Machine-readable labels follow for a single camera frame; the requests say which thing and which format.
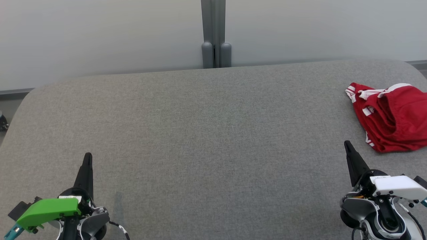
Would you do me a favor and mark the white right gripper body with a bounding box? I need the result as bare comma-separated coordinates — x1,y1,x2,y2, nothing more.
354,170,427,200

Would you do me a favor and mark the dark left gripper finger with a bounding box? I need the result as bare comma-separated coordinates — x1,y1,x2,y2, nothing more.
73,153,94,201

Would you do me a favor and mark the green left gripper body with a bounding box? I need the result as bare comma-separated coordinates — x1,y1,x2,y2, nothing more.
16,187,91,233

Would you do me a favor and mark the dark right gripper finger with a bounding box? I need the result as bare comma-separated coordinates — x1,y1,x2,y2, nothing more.
344,140,371,187

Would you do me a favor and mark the red basketball jersey shirt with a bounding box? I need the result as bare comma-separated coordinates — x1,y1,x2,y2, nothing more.
345,82,427,153

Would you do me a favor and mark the grey baseboard strip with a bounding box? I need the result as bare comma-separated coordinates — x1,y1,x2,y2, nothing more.
0,88,36,97
405,60,427,71

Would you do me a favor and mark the grey fabric sofa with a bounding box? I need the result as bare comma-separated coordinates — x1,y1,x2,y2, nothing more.
0,59,427,240

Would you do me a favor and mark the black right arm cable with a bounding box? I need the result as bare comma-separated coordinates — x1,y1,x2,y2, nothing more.
395,200,426,240

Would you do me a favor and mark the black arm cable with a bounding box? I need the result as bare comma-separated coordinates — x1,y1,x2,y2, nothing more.
395,200,426,240
108,220,131,240

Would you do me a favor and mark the teal left cable connector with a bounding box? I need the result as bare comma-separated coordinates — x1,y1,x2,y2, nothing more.
4,225,24,240

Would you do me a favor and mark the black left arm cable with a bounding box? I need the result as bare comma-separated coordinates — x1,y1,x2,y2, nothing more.
108,220,131,240

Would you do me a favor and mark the grey cylindrical post cap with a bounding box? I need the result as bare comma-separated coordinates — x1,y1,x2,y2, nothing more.
201,42,214,69
220,42,232,68

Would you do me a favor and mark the grey partition post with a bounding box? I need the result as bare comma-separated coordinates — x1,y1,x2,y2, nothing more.
200,0,226,68

